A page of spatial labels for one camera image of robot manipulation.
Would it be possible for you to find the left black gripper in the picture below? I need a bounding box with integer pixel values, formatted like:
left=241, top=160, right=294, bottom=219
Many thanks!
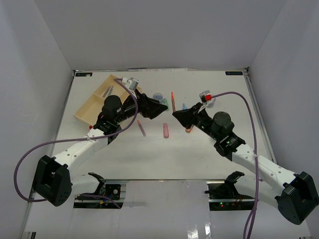
left=115, top=89, right=168, bottom=124

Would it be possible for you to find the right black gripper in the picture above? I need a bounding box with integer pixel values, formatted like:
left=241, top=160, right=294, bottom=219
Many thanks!
left=173, top=103, right=220, bottom=141

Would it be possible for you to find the orange highlighter pen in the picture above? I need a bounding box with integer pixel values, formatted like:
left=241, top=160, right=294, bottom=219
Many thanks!
left=171, top=91, right=176, bottom=112

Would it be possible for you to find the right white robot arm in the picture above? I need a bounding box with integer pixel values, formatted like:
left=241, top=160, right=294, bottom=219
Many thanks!
left=172, top=103, right=319, bottom=225

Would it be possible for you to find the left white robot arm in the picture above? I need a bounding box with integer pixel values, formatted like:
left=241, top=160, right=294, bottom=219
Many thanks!
left=32, top=90, right=168, bottom=207

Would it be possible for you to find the left paperclip jar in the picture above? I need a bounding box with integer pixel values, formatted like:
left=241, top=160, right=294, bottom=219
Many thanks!
left=153, top=93, right=163, bottom=102

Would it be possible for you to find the paperclip jar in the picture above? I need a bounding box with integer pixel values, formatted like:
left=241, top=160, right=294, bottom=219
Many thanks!
left=199, top=90, right=216, bottom=109
left=153, top=93, right=163, bottom=102

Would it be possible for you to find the green correction tape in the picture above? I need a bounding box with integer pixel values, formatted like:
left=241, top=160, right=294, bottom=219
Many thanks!
left=161, top=98, right=169, bottom=111

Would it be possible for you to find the pink highlighter pen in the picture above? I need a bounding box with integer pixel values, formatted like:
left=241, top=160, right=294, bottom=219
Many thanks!
left=137, top=120, right=146, bottom=137

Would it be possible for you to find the pink correction tape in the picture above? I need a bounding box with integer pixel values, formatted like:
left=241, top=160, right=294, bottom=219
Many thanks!
left=163, top=123, right=169, bottom=138

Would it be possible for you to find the right paperclip jar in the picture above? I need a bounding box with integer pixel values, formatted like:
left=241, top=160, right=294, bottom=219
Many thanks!
left=199, top=90, right=216, bottom=109

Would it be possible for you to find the purple pen in box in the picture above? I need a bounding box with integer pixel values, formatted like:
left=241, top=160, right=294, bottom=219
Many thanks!
left=102, top=86, right=112, bottom=98

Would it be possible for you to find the right black corner label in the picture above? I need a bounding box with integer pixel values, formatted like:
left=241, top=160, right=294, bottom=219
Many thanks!
left=225, top=71, right=243, bottom=76

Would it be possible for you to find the black corner label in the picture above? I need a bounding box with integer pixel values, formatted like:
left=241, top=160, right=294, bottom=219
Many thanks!
left=75, top=72, right=93, bottom=77
left=225, top=71, right=243, bottom=76

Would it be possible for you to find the beige compartment box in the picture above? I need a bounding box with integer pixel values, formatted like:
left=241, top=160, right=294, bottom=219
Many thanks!
left=74, top=75, right=129, bottom=126

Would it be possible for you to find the left black corner label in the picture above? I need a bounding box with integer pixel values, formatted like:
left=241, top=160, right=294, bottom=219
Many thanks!
left=75, top=72, right=93, bottom=77

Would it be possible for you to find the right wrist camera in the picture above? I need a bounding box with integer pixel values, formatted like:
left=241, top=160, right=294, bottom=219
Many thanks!
left=198, top=90, right=216, bottom=110

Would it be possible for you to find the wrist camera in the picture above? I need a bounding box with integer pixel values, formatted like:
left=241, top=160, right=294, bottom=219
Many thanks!
left=198, top=90, right=216, bottom=110
left=125, top=77, right=139, bottom=92

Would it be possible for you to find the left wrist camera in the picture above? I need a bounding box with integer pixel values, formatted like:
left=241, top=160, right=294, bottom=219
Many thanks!
left=125, top=77, right=139, bottom=92

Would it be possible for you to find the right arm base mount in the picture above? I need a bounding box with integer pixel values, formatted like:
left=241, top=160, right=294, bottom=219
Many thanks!
left=204, top=171, right=254, bottom=211

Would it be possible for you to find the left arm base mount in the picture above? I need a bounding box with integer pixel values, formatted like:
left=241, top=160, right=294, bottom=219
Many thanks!
left=72, top=172, right=126, bottom=209

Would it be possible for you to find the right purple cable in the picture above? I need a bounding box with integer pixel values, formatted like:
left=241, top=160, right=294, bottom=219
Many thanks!
left=210, top=91, right=262, bottom=239

